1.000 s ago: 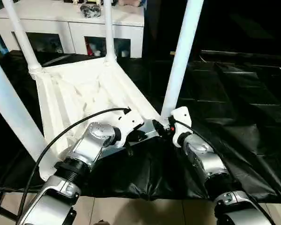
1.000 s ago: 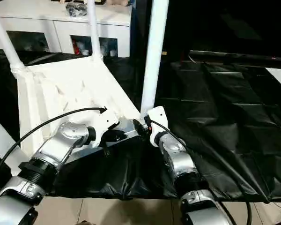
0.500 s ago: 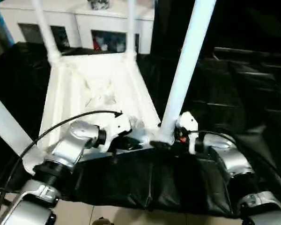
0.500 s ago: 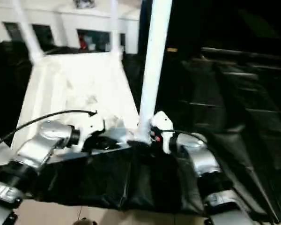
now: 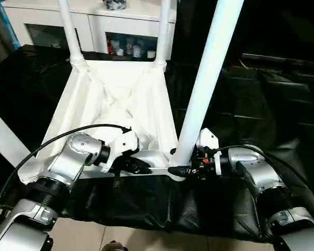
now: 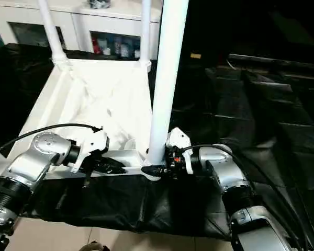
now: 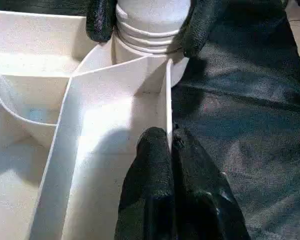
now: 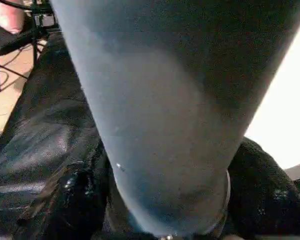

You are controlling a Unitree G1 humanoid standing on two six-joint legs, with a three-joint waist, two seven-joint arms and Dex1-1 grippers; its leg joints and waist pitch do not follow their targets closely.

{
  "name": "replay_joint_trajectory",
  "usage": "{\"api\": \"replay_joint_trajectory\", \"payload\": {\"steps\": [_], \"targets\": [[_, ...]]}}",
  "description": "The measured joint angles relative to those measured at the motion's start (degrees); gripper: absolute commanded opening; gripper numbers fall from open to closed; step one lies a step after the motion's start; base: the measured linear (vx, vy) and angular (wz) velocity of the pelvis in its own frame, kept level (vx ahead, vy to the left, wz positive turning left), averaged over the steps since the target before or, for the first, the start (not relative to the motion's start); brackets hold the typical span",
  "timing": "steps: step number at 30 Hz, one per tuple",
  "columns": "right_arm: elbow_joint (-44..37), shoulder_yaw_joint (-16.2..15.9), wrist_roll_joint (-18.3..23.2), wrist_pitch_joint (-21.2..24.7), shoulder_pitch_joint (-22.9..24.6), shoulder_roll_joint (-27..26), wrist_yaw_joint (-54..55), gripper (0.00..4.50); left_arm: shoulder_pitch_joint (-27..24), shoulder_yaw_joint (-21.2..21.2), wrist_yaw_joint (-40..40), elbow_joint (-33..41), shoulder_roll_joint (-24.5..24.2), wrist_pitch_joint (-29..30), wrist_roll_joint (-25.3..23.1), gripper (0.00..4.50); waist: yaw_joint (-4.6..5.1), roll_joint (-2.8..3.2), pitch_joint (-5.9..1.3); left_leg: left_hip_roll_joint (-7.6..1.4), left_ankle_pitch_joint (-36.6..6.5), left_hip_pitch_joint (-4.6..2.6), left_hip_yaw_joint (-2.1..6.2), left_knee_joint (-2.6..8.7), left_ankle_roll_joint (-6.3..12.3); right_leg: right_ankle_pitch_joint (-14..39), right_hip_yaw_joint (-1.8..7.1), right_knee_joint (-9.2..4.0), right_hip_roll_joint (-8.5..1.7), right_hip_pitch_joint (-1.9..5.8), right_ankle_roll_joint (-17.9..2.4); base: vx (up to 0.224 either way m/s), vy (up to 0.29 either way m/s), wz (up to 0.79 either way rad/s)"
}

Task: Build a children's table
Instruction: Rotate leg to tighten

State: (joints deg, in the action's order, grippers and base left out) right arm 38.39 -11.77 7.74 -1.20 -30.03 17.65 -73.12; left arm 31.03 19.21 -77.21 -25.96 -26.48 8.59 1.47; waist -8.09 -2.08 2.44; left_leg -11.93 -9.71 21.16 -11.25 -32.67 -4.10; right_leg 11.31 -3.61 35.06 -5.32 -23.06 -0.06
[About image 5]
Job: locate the white plastic table top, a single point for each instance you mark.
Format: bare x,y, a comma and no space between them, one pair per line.
107,91

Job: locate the white plastic table leg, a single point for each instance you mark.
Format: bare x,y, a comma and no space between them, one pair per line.
5,133
70,34
163,31
212,65

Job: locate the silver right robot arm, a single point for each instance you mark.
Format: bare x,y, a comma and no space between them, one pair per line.
264,177

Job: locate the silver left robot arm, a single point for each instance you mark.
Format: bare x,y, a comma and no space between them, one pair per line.
76,154

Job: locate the black mat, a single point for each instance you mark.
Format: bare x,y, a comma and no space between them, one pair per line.
159,204

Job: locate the black left robot foot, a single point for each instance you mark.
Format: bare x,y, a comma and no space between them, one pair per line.
116,246

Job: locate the small white jar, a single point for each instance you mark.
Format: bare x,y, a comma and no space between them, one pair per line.
137,51
151,54
120,52

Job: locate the red bottle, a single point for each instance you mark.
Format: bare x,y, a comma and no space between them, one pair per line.
111,47

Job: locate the white cabinet with glass doors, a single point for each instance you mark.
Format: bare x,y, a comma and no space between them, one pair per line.
94,23

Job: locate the grey black toy figure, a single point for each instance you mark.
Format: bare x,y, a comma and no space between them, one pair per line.
114,4

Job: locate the grey brown curtain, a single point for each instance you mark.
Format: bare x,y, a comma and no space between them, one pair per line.
0,34

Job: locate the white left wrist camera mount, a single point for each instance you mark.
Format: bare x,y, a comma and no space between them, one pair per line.
124,143

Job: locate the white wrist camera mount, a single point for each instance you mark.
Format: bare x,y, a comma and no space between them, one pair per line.
209,138
124,143

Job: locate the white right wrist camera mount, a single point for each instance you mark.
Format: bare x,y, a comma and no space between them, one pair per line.
209,138

